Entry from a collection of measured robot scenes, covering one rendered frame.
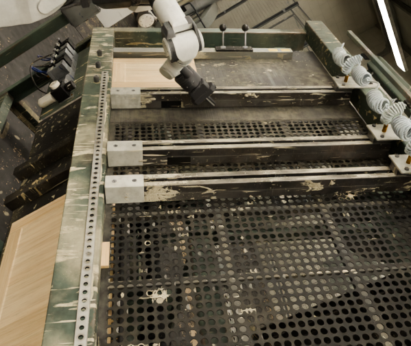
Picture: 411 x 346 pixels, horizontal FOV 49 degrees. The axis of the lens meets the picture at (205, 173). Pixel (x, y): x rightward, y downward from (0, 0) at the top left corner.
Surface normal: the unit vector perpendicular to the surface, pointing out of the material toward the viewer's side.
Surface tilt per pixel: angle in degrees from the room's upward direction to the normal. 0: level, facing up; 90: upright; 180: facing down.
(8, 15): 90
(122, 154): 90
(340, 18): 90
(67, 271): 57
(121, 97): 90
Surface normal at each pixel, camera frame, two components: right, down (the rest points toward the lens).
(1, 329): -0.48, -0.64
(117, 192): 0.13, 0.63
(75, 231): 0.06, -0.78
